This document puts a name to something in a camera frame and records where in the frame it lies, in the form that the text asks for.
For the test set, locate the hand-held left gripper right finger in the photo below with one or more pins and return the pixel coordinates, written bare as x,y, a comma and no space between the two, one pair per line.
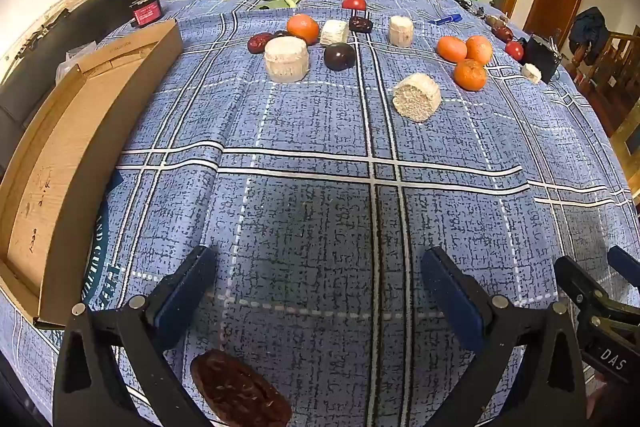
450,302

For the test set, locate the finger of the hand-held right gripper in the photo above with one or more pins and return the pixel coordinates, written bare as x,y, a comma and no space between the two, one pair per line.
575,277
625,259

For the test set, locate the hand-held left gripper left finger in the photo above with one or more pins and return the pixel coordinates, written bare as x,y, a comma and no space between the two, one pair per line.
182,302

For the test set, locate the shallow cardboard box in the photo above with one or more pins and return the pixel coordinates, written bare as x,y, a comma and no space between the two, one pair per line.
65,147

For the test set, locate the porous white sugarcane chunk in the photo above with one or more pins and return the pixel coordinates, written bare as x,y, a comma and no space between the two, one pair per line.
417,99

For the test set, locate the dark purple plum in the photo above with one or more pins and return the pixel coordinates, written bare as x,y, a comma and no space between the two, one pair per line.
339,57

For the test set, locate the dark red date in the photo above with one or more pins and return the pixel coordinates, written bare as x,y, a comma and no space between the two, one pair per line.
361,24

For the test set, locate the short white sugarcane chunk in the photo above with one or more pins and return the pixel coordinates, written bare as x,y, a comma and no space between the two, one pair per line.
334,33

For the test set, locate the blue plaid tablecloth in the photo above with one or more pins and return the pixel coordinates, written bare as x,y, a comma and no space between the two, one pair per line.
320,207

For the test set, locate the tiny white sugarcane chunk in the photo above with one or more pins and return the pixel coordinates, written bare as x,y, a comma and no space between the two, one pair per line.
531,73

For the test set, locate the dark hanging clothes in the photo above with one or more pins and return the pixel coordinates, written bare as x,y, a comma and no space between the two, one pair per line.
590,32

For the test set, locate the small red tomato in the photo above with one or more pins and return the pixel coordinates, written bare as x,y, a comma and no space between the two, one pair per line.
514,51

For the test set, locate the black sofa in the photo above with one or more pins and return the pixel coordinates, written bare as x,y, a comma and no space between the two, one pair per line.
30,72

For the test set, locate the blue pen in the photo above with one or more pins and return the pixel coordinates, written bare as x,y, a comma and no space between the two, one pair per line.
445,20

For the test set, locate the red label jar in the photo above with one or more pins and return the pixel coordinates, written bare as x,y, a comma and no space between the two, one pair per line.
146,12

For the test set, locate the black keys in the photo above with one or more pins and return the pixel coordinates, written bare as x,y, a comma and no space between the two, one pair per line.
465,2

